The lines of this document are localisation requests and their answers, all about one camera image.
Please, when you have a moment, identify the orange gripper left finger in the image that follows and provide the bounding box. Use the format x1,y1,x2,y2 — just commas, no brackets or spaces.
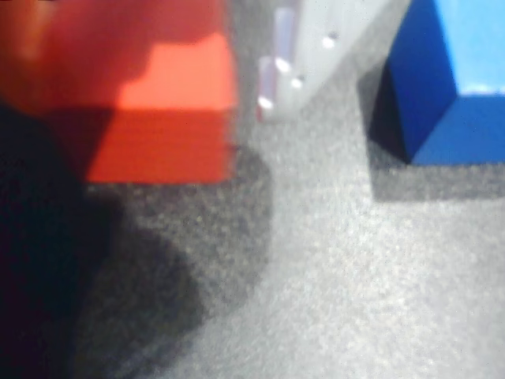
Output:
0,0,229,116

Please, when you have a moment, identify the blue cube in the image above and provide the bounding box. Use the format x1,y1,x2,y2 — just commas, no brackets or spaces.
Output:
368,0,505,167

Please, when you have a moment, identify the red cube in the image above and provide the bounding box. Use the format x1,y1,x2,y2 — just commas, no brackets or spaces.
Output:
83,32,241,185

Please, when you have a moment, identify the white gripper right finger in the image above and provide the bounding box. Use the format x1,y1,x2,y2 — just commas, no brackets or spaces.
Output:
255,0,396,122

